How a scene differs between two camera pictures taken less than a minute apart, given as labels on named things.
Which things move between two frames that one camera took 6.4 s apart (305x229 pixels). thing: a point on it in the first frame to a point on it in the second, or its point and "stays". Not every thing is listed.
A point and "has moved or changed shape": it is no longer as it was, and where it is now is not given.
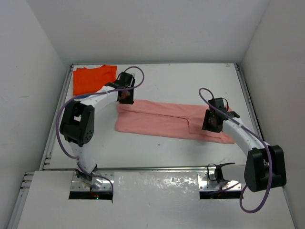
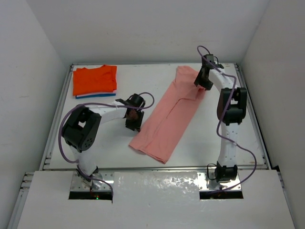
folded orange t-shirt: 92,80 stays
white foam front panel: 149,200 stays
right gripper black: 206,126 to 207,85
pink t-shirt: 182,120 has moved or changed shape
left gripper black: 126,99 to 133,120
